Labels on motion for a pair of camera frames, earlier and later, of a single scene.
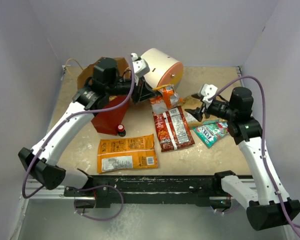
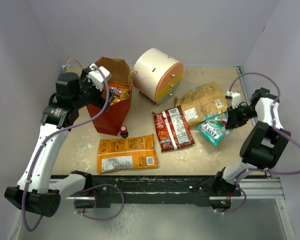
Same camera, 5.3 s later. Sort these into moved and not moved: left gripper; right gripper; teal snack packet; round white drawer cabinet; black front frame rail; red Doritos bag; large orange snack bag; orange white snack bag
Moved: left gripper; orange white snack bag; right gripper; teal snack packet
Not moved: round white drawer cabinet; red Doritos bag; large orange snack bag; black front frame rail
